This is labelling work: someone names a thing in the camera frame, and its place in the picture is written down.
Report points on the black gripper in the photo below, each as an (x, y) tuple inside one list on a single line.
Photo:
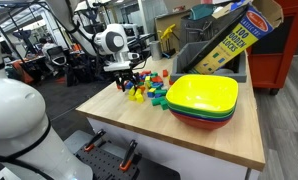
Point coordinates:
[(122, 71)]

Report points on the yellow wooden square block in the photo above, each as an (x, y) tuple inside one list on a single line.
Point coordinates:
[(132, 91)]

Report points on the yellow wooden cylinder block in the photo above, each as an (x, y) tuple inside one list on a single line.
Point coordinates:
[(138, 91)]

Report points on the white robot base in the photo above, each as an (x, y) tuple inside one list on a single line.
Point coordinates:
[(29, 145)]

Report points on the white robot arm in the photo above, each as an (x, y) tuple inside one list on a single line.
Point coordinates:
[(112, 41)]

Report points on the yellow wooden block front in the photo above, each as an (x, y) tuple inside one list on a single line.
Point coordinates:
[(132, 98)]

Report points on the blue wooden block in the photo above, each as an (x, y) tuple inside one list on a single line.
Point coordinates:
[(151, 92)]

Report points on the red wooden block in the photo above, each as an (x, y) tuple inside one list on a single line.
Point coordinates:
[(165, 73), (157, 79)]

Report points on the green wooden block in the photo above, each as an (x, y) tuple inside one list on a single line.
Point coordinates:
[(164, 105), (156, 101)]

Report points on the red wooden block rear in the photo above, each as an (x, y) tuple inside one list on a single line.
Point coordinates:
[(165, 73)]

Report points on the green wooden block right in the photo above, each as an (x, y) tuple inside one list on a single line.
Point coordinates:
[(164, 105)]

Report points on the silver metal cup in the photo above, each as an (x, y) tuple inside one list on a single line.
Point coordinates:
[(156, 51)]

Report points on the grey plastic bin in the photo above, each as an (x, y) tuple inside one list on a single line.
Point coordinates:
[(235, 69)]

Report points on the red plastic bowl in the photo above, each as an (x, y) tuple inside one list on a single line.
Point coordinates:
[(200, 123)]

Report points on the green plastic bowl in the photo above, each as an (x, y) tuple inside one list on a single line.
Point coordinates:
[(202, 112)]

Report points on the black orange clamp left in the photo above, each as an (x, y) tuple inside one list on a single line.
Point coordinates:
[(89, 146)]

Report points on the black orange clamp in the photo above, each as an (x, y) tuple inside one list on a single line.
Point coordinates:
[(89, 146), (127, 160)]

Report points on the black orange clamp right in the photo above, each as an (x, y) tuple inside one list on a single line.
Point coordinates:
[(127, 160)]

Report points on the grey fabric basket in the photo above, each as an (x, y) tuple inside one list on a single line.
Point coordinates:
[(197, 30)]

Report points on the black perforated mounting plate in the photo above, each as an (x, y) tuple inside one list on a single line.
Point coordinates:
[(105, 165)]

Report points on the yellow plastic bowl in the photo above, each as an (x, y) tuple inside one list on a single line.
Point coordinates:
[(216, 94)]

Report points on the blue plastic bowl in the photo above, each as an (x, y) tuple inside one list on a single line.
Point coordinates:
[(215, 119)]

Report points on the wooden blocks cardboard box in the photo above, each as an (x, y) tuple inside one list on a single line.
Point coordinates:
[(252, 20)]

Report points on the red tool cabinet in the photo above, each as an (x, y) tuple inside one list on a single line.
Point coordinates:
[(270, 58)]

